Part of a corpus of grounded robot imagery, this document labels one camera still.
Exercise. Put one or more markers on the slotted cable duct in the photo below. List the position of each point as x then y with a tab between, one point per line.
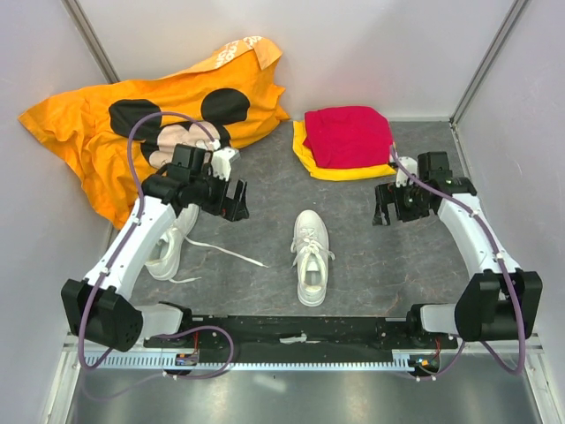
175	361

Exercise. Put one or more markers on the yellow folded cloth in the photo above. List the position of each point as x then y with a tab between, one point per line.
305	156

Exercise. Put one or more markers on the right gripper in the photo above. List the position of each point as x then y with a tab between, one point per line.
386	193

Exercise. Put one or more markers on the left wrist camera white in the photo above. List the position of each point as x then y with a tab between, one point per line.
221	162

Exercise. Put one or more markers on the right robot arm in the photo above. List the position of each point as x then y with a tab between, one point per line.
501	300

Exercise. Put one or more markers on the orange Mickey Mouse bag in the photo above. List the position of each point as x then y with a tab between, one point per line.
108	133

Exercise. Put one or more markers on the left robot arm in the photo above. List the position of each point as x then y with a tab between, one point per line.
98	307

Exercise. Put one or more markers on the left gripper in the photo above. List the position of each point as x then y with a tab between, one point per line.
234	208

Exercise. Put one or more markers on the red folded cloth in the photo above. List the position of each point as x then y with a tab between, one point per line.
350	137

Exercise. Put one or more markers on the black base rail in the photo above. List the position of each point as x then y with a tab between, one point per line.
345	338

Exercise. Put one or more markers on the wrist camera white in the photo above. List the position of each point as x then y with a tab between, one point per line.
406	167
221	162

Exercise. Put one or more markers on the white sneaker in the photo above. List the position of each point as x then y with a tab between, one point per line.
310	245
164	260

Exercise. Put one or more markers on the white tape piece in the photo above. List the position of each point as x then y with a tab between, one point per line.
299	339

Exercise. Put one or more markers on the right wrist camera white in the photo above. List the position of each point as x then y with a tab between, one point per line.
406	167

